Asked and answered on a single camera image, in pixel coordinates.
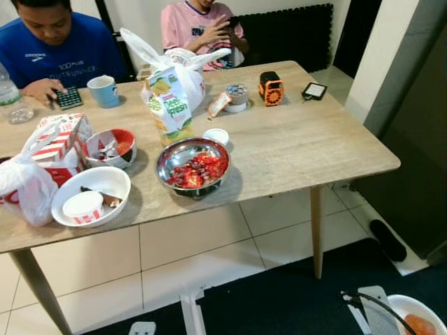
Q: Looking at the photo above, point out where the grey fridge door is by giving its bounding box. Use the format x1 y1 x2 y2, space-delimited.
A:
355 133 447 267

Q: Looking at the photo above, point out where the white round bowl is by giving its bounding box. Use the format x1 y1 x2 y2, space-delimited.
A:
386 293 447 335
50 166 132 228

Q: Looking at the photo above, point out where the orange fruit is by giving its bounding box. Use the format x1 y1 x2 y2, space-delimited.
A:
404 313 437 335

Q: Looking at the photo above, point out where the grey two-door fridge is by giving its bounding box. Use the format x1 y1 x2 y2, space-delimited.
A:
355 28 447 267

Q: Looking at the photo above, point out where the black oval fridge foot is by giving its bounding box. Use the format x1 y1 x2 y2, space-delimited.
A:
368 218 408 263

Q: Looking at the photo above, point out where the light wooden table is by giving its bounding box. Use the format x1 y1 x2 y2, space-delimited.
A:
0 59 402 335

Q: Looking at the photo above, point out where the black smartphone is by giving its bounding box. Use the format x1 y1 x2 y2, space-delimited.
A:
302 82 328 101

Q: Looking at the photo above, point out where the orange black speaker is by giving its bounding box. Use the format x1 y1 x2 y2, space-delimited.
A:
258 70 285 107

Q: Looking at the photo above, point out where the black foam mat panel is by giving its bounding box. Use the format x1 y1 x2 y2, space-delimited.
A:
234 3 334 74

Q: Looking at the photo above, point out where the dark carpet mat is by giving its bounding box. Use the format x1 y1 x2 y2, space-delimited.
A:
105 237 447 335

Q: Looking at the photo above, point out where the small grey cup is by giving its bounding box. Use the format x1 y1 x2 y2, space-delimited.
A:
223 83 250 114

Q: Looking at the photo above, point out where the small white cup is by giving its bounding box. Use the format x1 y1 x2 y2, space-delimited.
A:
203 128 231 149

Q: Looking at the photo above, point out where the orange white tag card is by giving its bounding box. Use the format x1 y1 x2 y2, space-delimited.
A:
207 91 233 119

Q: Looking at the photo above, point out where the red candy pile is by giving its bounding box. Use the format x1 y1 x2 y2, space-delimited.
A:
168 154 228 189

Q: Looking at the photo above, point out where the white plastic bag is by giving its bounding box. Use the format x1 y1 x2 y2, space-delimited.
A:
119 27 233 112

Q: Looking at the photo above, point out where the steel bowl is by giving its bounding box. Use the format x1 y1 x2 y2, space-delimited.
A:
155 137 231 200

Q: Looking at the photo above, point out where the green juice carton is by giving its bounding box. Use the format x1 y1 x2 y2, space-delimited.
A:
143 66 196 146

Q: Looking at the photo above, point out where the white floor strip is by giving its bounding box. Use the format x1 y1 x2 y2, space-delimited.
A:
179 288 208 335

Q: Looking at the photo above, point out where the person in pink shirt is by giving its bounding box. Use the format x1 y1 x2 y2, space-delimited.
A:
159 0 250 72

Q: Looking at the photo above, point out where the red bowl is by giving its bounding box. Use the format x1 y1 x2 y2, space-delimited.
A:
82 128 138 170

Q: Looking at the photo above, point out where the blue mug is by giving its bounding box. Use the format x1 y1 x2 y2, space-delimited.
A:
86 75 121 109

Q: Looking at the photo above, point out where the red white small tub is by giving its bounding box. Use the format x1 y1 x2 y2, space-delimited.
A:
61 190 105 225

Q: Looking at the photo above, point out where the black calculator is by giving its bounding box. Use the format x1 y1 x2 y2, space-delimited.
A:
54 86 85 111

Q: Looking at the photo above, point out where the person in blue shirt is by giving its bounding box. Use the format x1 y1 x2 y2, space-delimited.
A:
0 0 129 105

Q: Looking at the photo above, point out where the red white food box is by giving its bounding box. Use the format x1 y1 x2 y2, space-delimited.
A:
28 112 95 186

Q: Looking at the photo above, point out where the plastic wrapped paper bucket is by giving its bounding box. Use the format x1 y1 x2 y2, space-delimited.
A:
0 122 64 228

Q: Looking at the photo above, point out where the clear water bottle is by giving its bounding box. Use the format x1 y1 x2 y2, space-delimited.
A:
0 63 34 125

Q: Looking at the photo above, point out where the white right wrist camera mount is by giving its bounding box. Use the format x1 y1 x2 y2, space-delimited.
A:
356 285 400 335

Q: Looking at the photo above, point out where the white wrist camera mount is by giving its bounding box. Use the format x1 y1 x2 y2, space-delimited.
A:
356 285 400 335
128 321 156 335

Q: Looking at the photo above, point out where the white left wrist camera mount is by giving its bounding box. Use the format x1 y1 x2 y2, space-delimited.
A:
128 321 156 335

